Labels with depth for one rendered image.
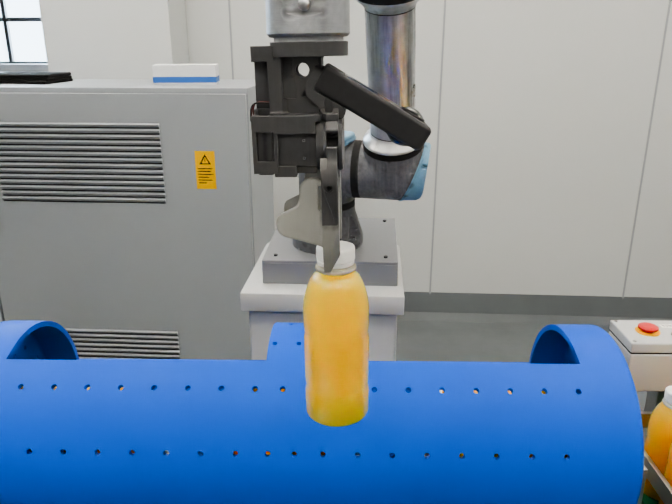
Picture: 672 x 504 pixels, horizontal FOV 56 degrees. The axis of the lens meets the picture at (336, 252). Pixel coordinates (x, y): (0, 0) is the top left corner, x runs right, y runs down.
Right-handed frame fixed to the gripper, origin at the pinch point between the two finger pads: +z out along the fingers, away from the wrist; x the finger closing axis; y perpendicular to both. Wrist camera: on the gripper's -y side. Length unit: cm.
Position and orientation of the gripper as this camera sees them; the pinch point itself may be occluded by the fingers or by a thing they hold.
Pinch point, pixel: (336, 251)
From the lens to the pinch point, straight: 62.7
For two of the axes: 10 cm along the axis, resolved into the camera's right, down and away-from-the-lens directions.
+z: 0.2, 9.5, 3.1
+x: -0.4, 3.1, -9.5
